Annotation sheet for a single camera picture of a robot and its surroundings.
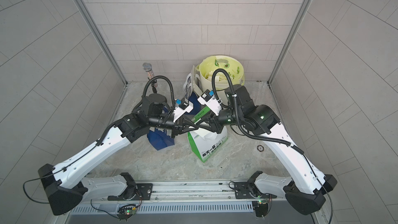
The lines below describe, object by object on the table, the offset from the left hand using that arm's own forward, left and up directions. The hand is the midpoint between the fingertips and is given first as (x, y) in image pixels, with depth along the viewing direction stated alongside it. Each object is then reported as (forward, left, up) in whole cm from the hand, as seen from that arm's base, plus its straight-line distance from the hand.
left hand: (198, 128), depth 60 cm
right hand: (0, -1, +4) cm, 4 cm away
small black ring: (+3, -34, -29) cm, 44 cm away
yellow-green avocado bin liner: (+45, -20, -4) cm, 49 cm away
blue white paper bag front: (+5, +21, -21) cm, 30 cm away
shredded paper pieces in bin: (+38, -12, -10) cm, 41 cm away
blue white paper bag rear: (+26, +4, -6) cm, 27 cm away
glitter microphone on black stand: (+36, +29, 0) cm, 46 cm away
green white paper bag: (+1, -3, -15) cm, 15 cm away
